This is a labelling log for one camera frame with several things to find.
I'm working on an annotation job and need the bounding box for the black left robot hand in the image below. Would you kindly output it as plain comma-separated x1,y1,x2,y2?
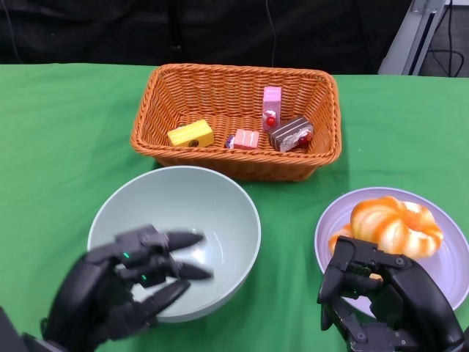
40,224,215,349

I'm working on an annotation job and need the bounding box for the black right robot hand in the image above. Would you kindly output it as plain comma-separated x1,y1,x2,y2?
317,235,465,352

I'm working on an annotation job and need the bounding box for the orange white ring bread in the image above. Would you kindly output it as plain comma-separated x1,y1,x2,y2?
350,196,445,260
328,222,355,257

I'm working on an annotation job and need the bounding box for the pale green ceramic bowl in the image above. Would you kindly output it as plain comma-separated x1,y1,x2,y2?
86,165,262,323

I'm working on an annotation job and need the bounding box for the yellow cake block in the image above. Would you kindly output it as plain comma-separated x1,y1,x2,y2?
167,120,215,149

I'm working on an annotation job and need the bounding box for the chocolate cake sparkly top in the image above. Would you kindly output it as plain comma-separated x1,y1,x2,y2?
267,115,315,152

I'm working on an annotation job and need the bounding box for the salmon striped cake slice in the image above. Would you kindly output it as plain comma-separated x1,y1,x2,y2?
224,128,261,150

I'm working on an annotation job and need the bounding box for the pink cake with cherry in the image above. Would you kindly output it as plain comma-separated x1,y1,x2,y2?
262,86,284,133

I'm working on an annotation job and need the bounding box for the lavender round plate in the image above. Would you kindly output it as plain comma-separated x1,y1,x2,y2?
314,186,469,319

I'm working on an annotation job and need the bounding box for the orange wicker basket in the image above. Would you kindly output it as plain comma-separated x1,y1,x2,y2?
130,63,343,183

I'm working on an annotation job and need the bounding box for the green tablecloth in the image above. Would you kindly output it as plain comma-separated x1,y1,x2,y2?
0,62,469,352

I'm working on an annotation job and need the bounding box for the grey metal stand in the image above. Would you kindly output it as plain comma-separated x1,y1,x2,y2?
378,0,454,76

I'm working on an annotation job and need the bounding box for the black backdrop cloth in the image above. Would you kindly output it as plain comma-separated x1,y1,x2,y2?
0,0,417,76

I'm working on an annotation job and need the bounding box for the black cable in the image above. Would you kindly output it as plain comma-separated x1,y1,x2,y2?
426,0,469,78

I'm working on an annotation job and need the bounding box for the thin grey cable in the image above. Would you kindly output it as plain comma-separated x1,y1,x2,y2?
264,0,278,67

